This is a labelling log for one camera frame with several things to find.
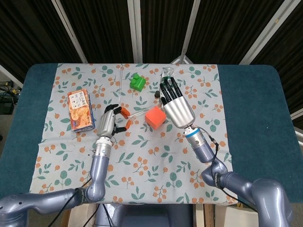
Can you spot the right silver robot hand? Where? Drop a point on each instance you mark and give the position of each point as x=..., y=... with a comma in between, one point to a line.
x=178, y=111

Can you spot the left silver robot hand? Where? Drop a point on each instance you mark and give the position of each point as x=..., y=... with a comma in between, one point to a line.
x=106, y=123

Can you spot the clear glass rod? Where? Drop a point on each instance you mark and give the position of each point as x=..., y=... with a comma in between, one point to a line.
x=140, y=112

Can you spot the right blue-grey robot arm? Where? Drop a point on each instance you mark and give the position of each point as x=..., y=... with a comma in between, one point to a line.
x=236, y=182

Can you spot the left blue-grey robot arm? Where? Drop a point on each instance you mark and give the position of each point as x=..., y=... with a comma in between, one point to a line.
x=99, y=170

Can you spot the small black cap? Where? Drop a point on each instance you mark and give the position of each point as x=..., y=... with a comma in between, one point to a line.
x=156, y=94

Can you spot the orange foam cube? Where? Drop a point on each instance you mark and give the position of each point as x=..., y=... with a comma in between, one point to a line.
x=155, y=118

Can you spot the orange snack box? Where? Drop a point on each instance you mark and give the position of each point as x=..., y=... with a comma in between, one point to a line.
x=80, y=111

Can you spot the thin glass rod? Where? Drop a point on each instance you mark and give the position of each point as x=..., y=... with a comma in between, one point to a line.
x=121, y=85

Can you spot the clear plastic water bottle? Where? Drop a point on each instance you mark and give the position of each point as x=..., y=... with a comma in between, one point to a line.
x=169, y=71

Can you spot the green toy block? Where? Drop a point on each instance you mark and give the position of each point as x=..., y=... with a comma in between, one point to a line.
x=137, y=82

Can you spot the grey partition foot stand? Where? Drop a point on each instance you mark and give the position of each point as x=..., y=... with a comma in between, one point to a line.
x=181, y=59

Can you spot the floral print tablecloth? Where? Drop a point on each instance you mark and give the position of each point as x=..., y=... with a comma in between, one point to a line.
x=142, y=165

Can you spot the teal table cover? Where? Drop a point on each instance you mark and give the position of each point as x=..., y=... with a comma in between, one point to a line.
x=255, y=106

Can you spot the black folding screen partition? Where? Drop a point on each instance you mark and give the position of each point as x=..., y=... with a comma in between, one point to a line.
x=104, y=28

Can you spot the blue-grey robot torso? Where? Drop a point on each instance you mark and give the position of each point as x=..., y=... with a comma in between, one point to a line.
x=146, y=216

